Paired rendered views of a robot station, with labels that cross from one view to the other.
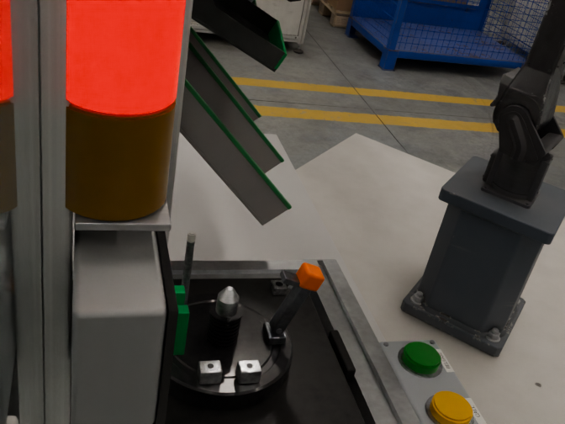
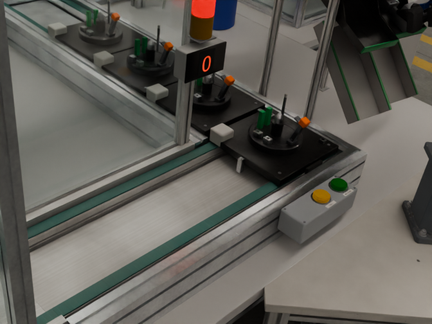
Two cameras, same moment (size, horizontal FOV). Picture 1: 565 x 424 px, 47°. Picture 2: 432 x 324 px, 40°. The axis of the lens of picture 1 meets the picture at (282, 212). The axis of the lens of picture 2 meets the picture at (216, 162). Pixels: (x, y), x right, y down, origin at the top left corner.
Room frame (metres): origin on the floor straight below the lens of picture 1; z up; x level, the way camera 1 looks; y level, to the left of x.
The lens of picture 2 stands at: (-0.29, -1.03, 1.81)
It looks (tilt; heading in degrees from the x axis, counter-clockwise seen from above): 36 degrees down; 60
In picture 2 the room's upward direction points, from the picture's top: 8 degrees clockwise
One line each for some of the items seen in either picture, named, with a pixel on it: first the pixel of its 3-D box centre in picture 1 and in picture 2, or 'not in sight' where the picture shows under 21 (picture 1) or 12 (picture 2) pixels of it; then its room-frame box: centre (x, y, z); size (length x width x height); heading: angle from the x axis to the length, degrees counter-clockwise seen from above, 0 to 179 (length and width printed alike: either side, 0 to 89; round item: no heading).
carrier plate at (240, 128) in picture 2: (217, 361); (274, 143); (0.48, 0.03, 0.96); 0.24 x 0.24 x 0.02; 20
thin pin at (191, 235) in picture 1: (187, 268); (283, 107); (0.52, 0.08, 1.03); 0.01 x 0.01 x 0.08
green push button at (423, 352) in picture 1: (420, 360); (338, 186); (0.54, -0.17, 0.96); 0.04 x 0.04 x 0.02
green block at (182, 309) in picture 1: (179, 330); (261, 119); (0.45, 0.07, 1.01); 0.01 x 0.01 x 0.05; 20
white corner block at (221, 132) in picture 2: not in sight; (221, 135); (0.35, 0.09, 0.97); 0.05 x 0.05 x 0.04; 20
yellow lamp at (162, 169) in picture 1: (113, 145); (201, 24); (0.26, 0.08, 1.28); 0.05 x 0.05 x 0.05
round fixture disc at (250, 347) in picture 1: (219, 346); (275, 136); (0.48, 0.03, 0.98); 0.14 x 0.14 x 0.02
